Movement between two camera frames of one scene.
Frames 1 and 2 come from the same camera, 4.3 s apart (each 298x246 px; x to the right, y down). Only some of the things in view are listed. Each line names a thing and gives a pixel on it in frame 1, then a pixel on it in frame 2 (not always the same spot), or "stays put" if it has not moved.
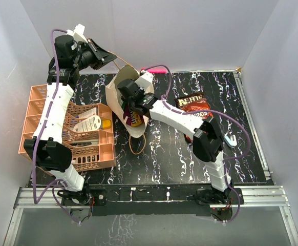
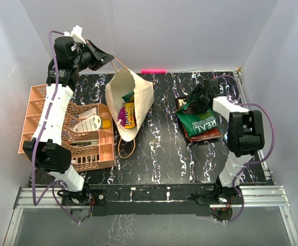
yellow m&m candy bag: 135,118 to 129,118
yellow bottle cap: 106,124 stays put
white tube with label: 91,124 stays put
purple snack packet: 127,113 to 122,116
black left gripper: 105,56 stays put
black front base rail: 150,199 stays put
